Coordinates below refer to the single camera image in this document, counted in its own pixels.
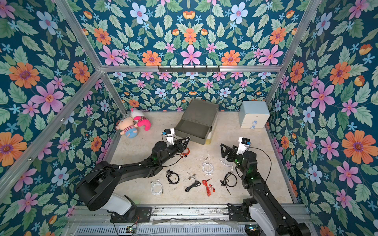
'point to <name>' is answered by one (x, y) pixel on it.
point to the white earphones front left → (156, 188)
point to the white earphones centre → (207, 167)
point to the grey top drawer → (197, 132)
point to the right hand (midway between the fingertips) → (227, 144)
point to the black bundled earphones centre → (197, 183)
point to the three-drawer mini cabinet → (198, 121)
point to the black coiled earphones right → (230, 179)
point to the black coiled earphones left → (173, 178)
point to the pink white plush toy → (139, 116)
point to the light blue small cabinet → (253, 114)
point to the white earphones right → (227, 163)
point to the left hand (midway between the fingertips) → (190, 138)
